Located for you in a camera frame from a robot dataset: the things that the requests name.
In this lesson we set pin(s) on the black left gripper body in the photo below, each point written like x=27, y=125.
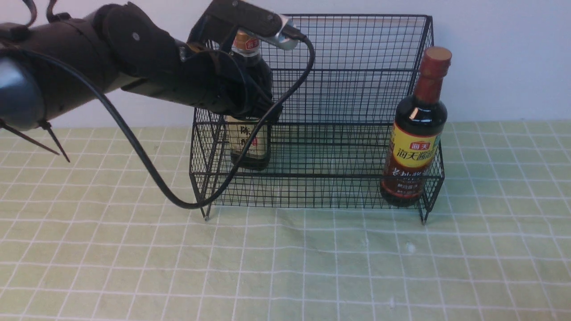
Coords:
x=237, y=84

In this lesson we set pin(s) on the dark vinegar bottle beige label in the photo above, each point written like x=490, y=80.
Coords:
x=250, y=133

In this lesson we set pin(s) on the soy sauce bottle yellow label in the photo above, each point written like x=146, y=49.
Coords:
x=419, y=120

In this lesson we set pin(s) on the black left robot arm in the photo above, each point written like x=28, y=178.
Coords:
x=120, y=47

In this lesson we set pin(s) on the green checkered tablecloth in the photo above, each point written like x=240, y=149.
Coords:
x=95, y=240

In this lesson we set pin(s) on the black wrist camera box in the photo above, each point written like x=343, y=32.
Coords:
x=222, y=20

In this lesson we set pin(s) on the black wire mesh shelf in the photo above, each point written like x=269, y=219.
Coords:
x=328, y=147

